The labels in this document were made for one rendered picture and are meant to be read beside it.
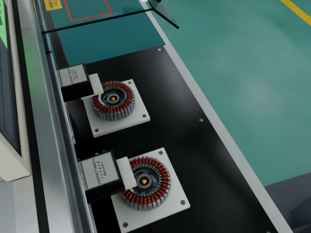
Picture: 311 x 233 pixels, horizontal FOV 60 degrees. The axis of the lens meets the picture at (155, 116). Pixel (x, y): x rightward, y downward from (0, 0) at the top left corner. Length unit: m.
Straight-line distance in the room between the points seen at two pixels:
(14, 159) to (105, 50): 0.73
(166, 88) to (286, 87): 1.35
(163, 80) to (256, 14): 1.91
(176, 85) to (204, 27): 1.61
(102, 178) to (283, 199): 1.19
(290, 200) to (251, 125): 0.47
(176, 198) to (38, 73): 0.38
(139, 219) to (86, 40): 0.64
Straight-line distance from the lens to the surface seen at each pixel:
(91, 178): 0.47
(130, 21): 1.06
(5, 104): 0.27
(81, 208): 0.33
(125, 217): 0.59
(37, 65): 0.37
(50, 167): 0.27
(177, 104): 0.74
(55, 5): 0.57
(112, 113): 0.67
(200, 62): 2.02
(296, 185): 1.61
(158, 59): 0.86
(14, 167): 0.26
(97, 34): 1.01
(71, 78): 0.62
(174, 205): 0.59
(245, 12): 2.62
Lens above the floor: 1.34
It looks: 54 degrees down
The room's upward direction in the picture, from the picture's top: straight up
